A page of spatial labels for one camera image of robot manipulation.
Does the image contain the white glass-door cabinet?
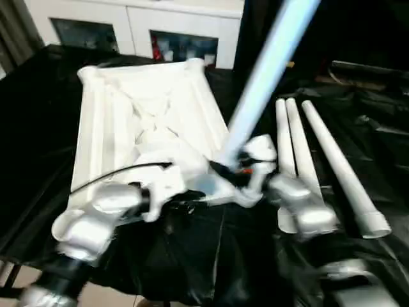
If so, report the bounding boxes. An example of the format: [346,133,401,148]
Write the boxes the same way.
[24,0,246,70]

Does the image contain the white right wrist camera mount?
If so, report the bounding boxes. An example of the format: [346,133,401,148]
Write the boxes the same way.
[242,134,278,207]

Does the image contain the red bottle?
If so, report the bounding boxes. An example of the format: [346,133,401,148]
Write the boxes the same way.
[152,35,162,61]

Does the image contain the long black bar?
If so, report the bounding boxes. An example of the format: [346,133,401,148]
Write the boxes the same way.
[331,59,409,83]

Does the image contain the white plastic table top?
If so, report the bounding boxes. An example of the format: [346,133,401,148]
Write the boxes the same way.
[50,58,266,244]

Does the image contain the white plastic table leg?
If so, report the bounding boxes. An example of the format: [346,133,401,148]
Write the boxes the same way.
[285,97,324,207]
[274,98,300,235]
[301,100,393,240]
[219,0,323,167]

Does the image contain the grey curtain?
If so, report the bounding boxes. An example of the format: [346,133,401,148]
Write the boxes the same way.
[0,0,44,76]

